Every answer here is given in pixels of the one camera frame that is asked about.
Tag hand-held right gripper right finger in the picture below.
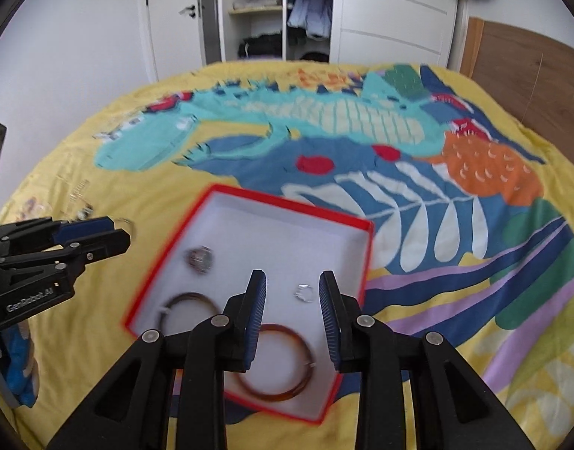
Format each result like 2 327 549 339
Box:
318 270 536 450

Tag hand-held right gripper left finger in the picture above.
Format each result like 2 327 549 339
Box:
45 269 267 450

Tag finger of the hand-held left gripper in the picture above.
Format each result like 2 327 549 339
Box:
0 229 131 278
0 217 116 260

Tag amber bangle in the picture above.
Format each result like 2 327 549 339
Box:
226 322 316 403

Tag dark brown bangle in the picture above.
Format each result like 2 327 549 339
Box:
160 292 221 338

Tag red box with white inside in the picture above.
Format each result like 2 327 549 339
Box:
123 184 376 427

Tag silver ornate ring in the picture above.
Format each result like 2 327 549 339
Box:
186 245 216 273

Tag yellow dinosaur printed blanket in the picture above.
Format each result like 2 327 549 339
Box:
0 61 574 450

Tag white door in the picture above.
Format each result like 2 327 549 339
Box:
144 0 208 83

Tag folded black clothes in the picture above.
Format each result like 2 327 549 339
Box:
237 33 283 59

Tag folded beige clothes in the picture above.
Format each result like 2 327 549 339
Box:
232 0 283 11

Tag hanging grey-blue jacket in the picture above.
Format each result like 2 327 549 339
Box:
287 0 333 41

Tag white wardrobe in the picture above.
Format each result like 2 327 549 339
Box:
216 0 459 69

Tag wooden headboard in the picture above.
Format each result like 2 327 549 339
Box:
460 16 574 183

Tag thin chain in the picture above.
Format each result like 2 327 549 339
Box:
64 180 91 202

